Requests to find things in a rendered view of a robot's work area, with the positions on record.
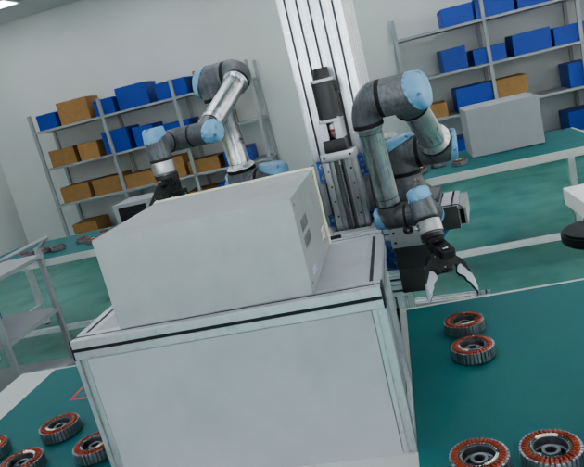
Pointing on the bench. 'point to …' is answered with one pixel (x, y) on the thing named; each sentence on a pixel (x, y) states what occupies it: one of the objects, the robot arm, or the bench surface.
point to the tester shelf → (374, 264)
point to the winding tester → (217, 249)
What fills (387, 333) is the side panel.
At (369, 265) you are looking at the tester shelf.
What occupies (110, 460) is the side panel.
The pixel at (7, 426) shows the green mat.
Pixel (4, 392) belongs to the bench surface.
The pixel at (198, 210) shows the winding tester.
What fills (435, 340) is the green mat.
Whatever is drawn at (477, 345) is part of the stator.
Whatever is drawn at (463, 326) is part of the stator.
